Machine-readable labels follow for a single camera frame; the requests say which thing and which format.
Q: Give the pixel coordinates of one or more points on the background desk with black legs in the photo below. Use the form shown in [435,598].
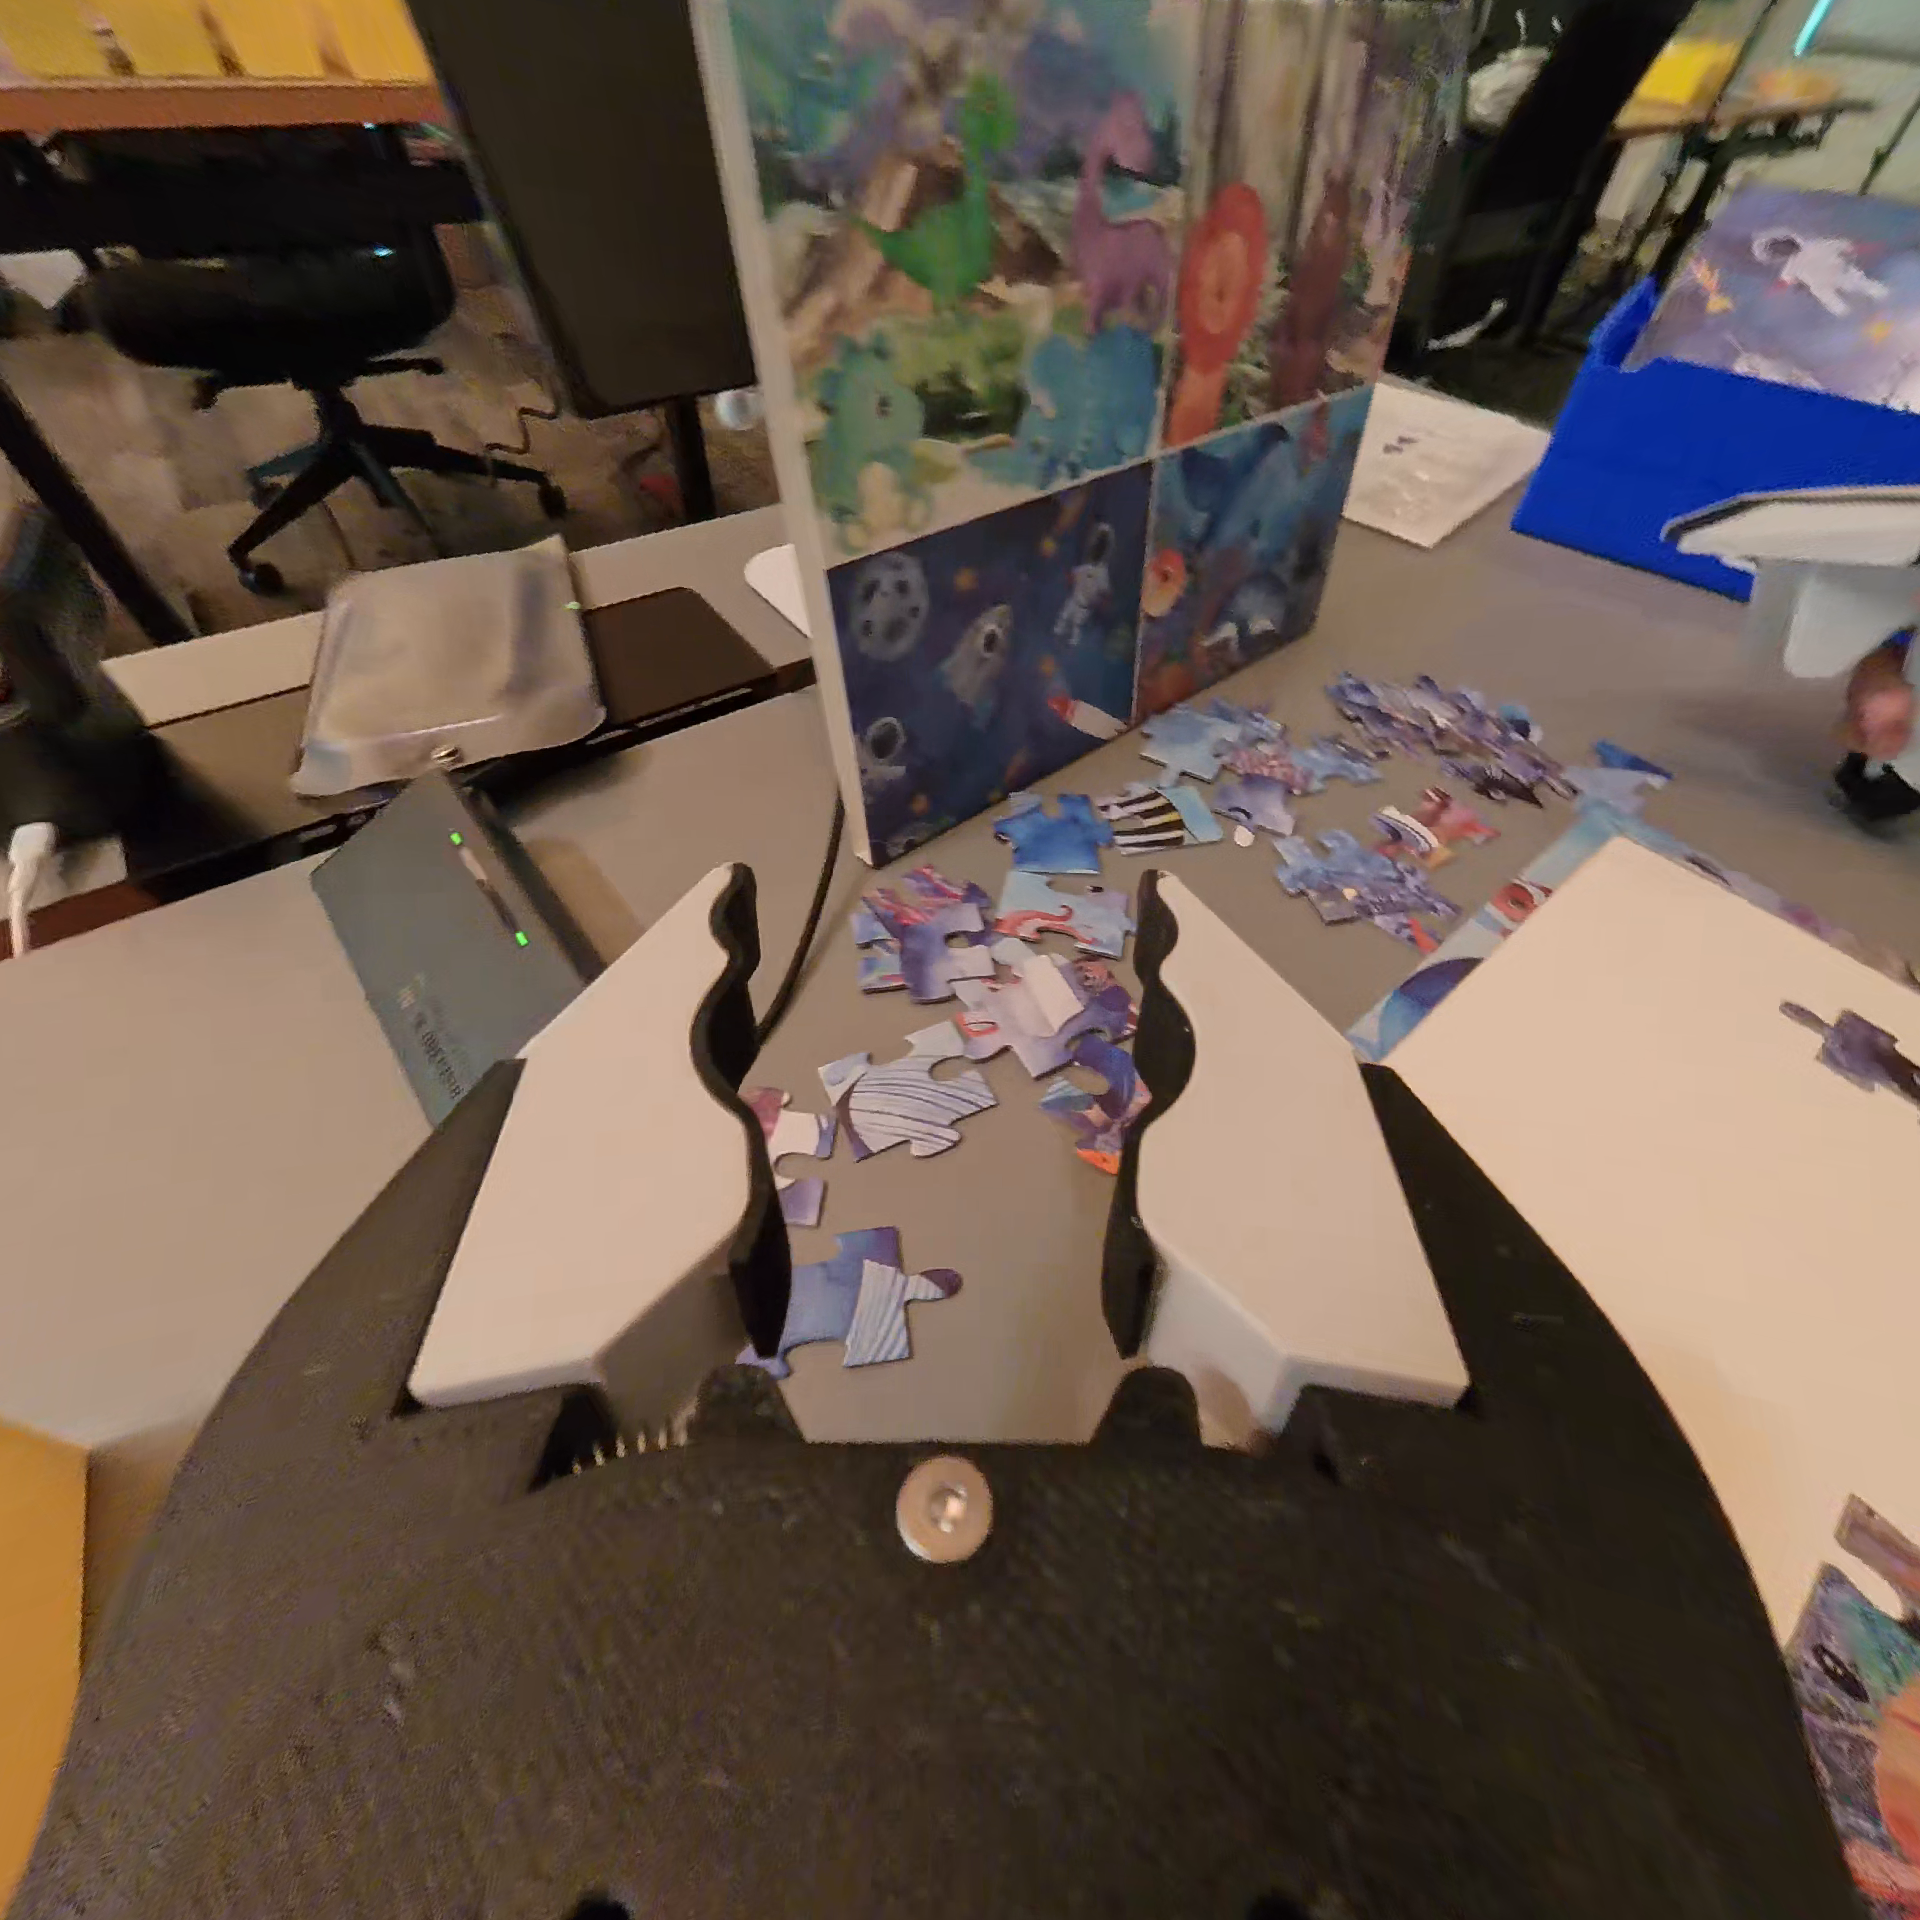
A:
[1740,118]

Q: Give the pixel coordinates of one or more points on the pale blue tentacle jigsaw piece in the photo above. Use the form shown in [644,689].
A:
[1065,907]

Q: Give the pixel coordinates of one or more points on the wooden side desk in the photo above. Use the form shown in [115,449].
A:
[224,106]

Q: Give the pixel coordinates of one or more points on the black battery charger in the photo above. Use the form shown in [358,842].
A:
[45,630]

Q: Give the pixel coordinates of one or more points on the blue storage bin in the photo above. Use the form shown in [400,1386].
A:
[1651,451]

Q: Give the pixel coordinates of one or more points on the blue striped jigsaw piece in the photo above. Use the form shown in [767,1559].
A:
[1612,778]

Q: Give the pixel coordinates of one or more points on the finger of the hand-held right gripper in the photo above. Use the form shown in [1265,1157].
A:
[1829,501]
[1829,543]

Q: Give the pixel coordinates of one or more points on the black partition panel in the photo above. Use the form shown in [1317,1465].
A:
[600,181]

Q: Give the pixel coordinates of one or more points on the small yellow bin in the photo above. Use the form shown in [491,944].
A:
[271,31]
[54,31]
[158,31]
[375,31]

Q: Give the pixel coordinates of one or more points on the illustrated animal puzzle box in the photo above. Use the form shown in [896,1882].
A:
[974,646]

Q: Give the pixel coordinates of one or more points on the dark blue coral jigsaw piece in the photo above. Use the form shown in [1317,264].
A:
[1103,998]

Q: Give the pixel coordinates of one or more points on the pile of puzzle pieces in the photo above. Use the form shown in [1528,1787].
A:
[1349,870]

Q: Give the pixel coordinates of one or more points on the instruction sheet in plastic sleeve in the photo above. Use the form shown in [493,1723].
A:
[1441,458]

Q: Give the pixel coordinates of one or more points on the cream puzzle frame tray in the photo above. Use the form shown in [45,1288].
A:
[1621,1125]

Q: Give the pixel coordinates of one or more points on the yellow plastic bin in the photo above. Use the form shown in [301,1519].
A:
[37,1622]

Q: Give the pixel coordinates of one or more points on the black flat device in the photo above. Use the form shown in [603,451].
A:
[435,931]

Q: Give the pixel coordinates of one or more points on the black urchin jigsaw piece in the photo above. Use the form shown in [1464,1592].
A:
[1868,1049]

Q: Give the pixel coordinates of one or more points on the white flat base plate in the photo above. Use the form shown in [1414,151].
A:
[780,585]

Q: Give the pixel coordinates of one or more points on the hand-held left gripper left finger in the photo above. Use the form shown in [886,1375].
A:
[600,1185]

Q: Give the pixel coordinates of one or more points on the space puzzle board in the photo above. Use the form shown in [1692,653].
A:
[1800,285]

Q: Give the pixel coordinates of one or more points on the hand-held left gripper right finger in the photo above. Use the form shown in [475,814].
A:
[1291,1200]

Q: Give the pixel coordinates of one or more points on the black office chair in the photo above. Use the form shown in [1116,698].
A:
[271,315]

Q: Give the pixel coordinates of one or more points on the silver foil pouch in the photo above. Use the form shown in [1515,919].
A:
[452,661]

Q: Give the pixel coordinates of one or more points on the person's right hand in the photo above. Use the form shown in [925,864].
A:
[1881,698]

